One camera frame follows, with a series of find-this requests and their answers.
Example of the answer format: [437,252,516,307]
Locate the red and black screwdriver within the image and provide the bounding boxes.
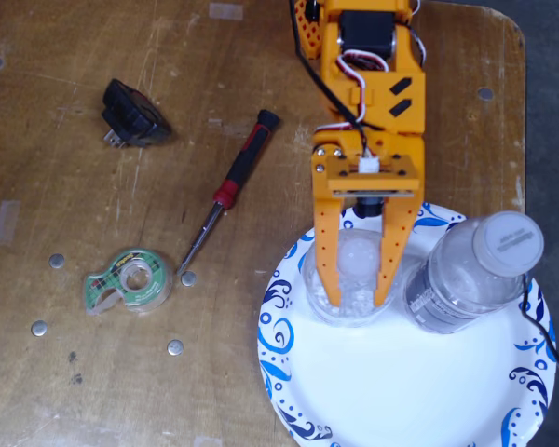
[175,109,281,276]

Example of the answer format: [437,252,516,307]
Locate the vitaminwater bottle with dark label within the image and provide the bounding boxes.
[402,210,545,335]

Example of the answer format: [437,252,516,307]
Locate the black power adapter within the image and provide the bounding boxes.
[101,77,173,150]

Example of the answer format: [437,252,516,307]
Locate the gripper mounted camera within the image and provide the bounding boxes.
[324,155,421,219]

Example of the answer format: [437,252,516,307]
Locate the green Scotch tape dispenser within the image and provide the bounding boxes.
[82,248,173,318]

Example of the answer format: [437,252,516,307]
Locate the black hanging cable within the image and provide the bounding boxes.
[518,273,559,402]

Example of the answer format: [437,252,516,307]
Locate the white paper plate blue swirls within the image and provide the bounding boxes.
[257,199,558,447]

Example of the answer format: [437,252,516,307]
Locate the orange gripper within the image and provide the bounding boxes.
[310,68,426,308]

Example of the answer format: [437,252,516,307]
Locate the clear crinkled water bottle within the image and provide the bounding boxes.
[301,227,404,329]

